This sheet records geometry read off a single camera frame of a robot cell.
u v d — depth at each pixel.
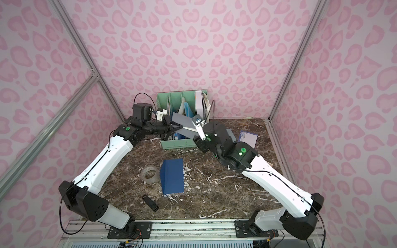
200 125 0.52
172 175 0.92
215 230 0.75
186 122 0.72
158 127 0.64
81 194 0.42
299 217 0.39
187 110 0.91
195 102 0.93
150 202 0.82
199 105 0.93
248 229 0.64
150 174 0.92
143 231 0.73
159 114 0.71
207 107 0.91
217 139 0.44
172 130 0.66
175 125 0.70
